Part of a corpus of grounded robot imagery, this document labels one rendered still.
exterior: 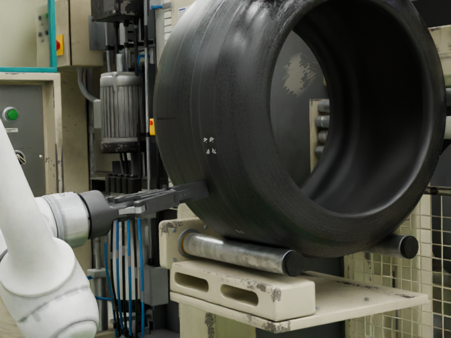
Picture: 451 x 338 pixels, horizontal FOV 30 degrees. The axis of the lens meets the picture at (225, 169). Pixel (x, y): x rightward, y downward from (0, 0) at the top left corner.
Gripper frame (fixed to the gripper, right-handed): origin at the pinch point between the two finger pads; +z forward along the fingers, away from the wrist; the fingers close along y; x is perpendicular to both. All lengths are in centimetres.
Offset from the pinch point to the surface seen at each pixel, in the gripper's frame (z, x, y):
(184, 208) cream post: 18.8, 9.2, 34.9
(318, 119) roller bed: 61, -5, 36
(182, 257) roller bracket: 10.2, 16.8, 23.6
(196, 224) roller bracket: 14.6, 10.9, 23.6
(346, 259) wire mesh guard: 57, 29, 28
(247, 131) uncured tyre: 6.3, -9.5, -11.1
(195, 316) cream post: 15.7, 32.2, 31.4
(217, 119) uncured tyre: 2.9, -12.1, -7.8
